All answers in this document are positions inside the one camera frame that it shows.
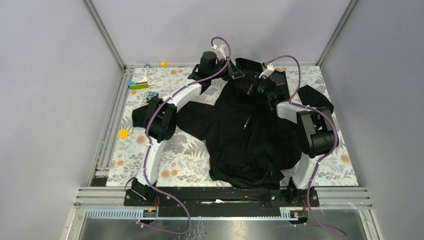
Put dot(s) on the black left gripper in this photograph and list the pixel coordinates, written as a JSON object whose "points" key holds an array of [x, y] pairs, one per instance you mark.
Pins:
{"points": [[232, 70]]}

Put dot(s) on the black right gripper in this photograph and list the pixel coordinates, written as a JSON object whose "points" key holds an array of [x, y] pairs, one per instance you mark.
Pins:
{"points": [[255, 81]]}

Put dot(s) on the black zip-up jacket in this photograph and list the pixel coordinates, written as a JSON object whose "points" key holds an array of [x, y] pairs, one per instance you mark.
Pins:
{"points": [[249, 146]]}

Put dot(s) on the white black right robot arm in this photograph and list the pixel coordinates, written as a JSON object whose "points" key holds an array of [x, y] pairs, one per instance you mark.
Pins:
{"points": [[317, 137]]}

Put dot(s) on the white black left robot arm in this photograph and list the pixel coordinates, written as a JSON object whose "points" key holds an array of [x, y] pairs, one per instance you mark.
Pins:
{"points": [[160, 119]]}

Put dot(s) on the small black blue toy car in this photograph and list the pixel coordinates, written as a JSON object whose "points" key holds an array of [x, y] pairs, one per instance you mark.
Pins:
{"points": [[151, 95]]}

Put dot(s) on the green purple toy block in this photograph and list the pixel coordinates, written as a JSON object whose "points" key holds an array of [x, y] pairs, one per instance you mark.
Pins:
{"points": [[142, 84]]}

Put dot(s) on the floral patterned table mat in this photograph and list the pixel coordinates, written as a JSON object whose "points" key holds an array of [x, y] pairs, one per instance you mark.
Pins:
{"points": [[185, 161]]}

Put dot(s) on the yellow round disc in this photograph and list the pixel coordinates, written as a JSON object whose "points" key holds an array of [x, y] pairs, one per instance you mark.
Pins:
{"points": [[123, 133]]}

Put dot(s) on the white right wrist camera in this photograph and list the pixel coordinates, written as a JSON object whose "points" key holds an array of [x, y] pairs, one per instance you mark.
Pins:
{"points": [[268, 69]]}

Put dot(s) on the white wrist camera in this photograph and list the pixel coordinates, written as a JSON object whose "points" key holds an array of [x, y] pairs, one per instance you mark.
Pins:
{"points": [[220, 51], [268, 69]]}

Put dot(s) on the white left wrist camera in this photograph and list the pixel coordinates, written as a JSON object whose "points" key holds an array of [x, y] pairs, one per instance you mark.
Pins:
{"points": [[220, 51]]}

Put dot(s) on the aluminium corner frame post right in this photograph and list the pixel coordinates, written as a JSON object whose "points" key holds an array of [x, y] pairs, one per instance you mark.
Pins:
{"points": [[352, 5]]}

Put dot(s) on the aluminium corner frame post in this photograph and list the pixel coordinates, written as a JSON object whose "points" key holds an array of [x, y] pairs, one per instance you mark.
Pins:
{"points": [[352, 5], [95, 16]]}

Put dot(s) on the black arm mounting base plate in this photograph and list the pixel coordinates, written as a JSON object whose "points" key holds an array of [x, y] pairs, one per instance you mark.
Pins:
{"points": [[225, 202]]}

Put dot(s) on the aluminium corner frame post left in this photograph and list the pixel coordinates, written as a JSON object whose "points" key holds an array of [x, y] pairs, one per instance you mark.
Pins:
{"points": [[95, 16]]}

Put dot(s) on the aluminium front rail frame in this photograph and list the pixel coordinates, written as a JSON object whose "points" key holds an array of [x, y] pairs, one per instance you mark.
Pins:
{"points": [[345, 213]]}

